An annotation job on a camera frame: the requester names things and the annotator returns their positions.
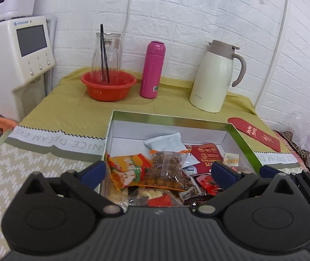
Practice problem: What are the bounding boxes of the green cardboard box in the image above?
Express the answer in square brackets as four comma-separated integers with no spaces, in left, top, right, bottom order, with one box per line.
[99,111,261,208]

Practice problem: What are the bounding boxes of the orange yellow snack packet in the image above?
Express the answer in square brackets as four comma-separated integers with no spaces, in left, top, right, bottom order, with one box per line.
[107,153,152,191]

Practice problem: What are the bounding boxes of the black straws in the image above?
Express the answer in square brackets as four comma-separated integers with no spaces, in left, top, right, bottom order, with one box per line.
[100,24,110,84]

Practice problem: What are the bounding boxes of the patterned tablecloth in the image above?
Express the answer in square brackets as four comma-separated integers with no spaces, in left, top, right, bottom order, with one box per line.
[0,66,306,259]

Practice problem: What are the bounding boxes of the pink thermos bottle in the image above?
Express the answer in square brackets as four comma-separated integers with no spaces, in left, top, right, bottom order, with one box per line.
[140,41,166,99]

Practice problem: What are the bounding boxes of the white foil snack bag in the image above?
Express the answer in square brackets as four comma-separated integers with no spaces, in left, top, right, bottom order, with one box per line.
[144,133,199,168]

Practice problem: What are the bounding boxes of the red candy egg packet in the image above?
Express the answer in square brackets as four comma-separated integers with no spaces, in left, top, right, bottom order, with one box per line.
[196,174,224,196]

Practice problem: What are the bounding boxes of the dark red meat snack bag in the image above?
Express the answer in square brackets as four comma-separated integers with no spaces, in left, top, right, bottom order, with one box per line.
[179,186,206,206]

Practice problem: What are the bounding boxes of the red envelope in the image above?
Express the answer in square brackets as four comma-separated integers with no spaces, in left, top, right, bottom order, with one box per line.
[228,117,281,153]

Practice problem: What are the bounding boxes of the brown dried meat packet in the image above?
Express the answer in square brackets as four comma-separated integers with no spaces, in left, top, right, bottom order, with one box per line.
[223,153,239,167]

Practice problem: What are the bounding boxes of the pink-edged mixed nut bag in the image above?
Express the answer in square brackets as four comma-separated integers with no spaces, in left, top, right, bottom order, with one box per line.
[129,188,183,207]

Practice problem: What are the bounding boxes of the red nut snack bag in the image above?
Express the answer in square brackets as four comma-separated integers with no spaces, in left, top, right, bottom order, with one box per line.
[186,143,223,175]

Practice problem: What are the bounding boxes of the orange-edged brown snack bag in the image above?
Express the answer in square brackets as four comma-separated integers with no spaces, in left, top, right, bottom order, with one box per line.
[138,150,194,192]

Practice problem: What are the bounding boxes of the white water dispenser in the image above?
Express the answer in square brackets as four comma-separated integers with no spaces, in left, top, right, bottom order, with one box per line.
[0,0,55,122]

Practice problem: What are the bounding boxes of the clear cracker pack black label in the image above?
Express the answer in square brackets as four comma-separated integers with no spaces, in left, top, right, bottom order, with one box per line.
[105,180,129,211]

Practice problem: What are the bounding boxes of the clear glass pitcher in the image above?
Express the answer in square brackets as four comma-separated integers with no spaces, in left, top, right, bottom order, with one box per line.
[90,32,121,85]

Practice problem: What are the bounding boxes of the red plastic basket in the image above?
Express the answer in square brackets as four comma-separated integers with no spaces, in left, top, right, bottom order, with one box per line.
[81,71,137,102]

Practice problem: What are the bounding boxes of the cream thermal carafe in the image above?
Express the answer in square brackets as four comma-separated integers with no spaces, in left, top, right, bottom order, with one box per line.
[189,40,246,113]

